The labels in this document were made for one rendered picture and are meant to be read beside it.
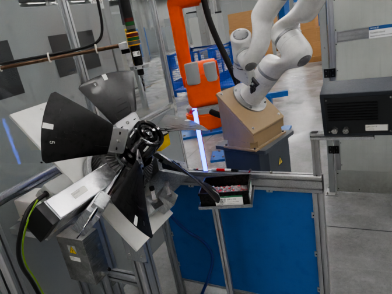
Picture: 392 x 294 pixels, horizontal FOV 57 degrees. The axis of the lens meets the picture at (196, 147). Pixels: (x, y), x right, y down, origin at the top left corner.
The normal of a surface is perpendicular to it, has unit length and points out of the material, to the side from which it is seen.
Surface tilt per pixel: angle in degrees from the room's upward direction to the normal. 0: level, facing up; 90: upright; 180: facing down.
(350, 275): 0
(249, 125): 45
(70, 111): 74
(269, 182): 90
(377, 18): 89
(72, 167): 50
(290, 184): 90
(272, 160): 90
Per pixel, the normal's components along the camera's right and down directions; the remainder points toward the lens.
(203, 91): 0.05, 0.33
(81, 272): -0.44, 0.37
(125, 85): 0.03, -0.56
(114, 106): -0.11, -0.40
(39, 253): 0.88, 0.00
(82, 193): 0.56, -0.59
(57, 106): 0.56, -0.18
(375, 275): -0.18, -0.93
